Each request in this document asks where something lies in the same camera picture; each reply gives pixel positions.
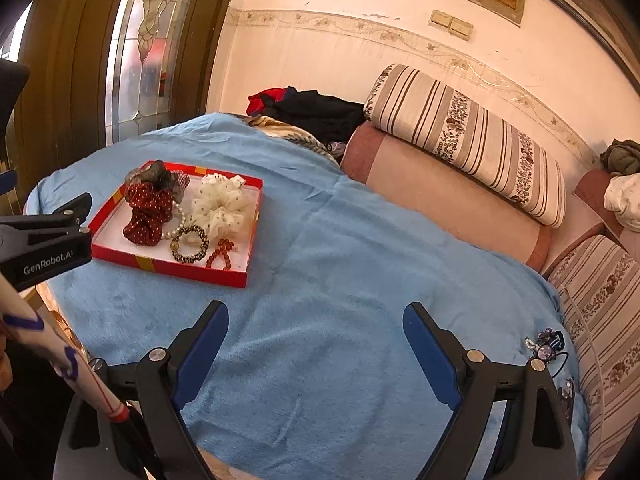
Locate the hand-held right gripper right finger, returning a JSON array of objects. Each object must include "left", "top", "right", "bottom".
[{"left": 402, "top": 302, "right": 583, "bottom": 480}]

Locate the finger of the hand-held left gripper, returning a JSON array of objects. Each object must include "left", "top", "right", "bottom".
[{"left": 0, "top": 192, "right": 93, "bottom": 233}]

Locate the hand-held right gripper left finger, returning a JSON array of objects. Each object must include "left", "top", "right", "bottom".
[{"left": 67, "top": 301, "right": 230, "bottom": 480}]

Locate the red polka dot scrunchie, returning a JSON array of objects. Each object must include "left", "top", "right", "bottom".
[{"left": 122, "top": 182, "right": 177, "bottom": 247}]

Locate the red cardboard tray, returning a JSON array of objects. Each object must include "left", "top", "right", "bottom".
[{"left": 89, "top": 160, "right": 264, "bottom": 289}]

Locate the leopard print hair tie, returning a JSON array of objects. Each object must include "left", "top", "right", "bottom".
[{"left": 171, "top": 225, "right": 210, "bottom": 264}]

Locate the black sheer scrunchie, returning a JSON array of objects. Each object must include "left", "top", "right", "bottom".
[{"left": 124, "top": 160, "right": 190, "bottom": 206}]

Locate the white pearl bracelet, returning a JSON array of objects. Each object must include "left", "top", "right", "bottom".
[{"left": 161, "top": 202, "right": 193, "bottom": 243}]

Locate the cream sheer dotted scrunchie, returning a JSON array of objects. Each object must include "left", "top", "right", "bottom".
[{"left": 190, "top": 180, "right": 256, "bottom": 240}]

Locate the white cloth with blue marks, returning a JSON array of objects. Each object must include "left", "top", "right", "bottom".
[{"left": 0, "top": 272, "right": 131, "bottom": 423}]

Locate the light blue blanket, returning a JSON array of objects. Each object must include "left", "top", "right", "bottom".
[{"left": 25, "top": 112, "right": 588, "bottom": 480}]

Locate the long pink bolster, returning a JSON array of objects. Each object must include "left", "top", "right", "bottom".
[{"left": 340, "top": 121, "right": 553, "bottom": 272}]

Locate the wooden door stained glass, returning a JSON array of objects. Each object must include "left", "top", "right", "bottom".
[{"left": 0, "top": 0, "right": 246, "bottom": 201}]

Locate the white lace scrunchie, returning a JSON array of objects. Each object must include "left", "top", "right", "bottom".
[{"left": 201, "top": 172, "right": 247, "bottom": 187}]

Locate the square striped floral cushion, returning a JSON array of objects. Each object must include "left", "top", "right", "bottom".
[{"left": 547, "top": 235, "right": 640, "bottom": 476}]

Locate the long striped floral cushion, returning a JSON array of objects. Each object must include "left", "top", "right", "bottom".
[{"left": 363, "top": 64, "right": 567, "bottom": 228}]

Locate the red garment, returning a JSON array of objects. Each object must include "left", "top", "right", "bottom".
[{"left": 246, "top": 87, "right": 287, "bottom": 116}]

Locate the gold patterned scarf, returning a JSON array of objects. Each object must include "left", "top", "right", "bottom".
[{"left": 240, "top": 115, "right": 342, "bottom": 162}]

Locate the white crumpled cloth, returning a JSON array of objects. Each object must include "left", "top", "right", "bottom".
[{"left": 604, "top": 172, "right": 640, "bottom": 233}]

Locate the black clothing pile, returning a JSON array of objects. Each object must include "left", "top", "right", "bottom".
[{"left": 260, "top": 89, "right": 366, "bottom": 147}]

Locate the dark green cloth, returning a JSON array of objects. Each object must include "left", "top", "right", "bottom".
[{"left": 600, "top": 140, "right": 640, "bottom": 176}]

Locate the red bead bracelet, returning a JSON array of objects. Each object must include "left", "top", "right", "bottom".
[{"left": 205, "top": 239, "right": 235, "bottom": 271}]

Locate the navy striped bow hair tie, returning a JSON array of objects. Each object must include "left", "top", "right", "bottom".
[{"left": 530, "top": 327, "right": 571, "bottom": 378}]

